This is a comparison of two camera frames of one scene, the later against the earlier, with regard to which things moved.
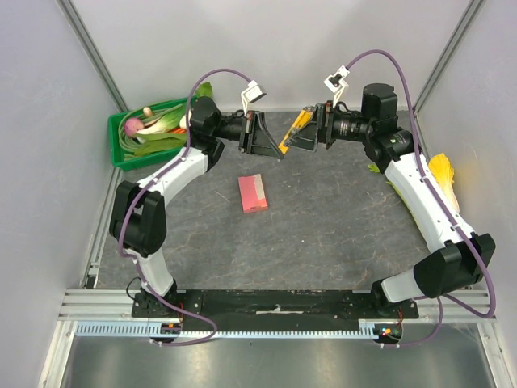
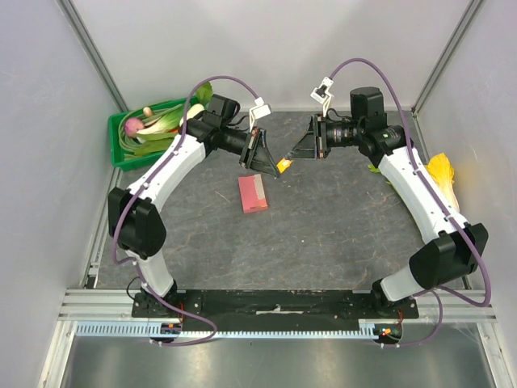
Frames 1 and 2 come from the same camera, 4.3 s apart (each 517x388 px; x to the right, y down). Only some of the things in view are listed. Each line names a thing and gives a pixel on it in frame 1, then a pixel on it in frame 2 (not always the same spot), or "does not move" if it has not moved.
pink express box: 252,193 does not move
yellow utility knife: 304,118 -> 283,164
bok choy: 170,120 does not move
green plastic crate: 116,152 does not move
